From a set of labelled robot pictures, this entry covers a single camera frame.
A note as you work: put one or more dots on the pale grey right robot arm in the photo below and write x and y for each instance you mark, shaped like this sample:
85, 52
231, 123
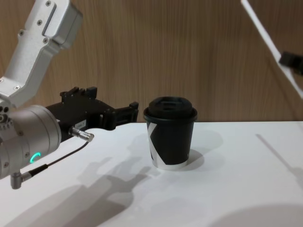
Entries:
260, 26

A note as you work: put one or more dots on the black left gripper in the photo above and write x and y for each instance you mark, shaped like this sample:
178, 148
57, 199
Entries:
78, 111

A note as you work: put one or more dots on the black plastic cup lid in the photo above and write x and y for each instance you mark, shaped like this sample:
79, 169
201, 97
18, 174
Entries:
170, 107

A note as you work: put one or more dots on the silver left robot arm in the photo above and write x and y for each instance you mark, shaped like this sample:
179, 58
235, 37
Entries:
35, 132

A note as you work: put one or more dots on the black paper cup, white print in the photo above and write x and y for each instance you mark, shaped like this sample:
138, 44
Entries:
170, 144

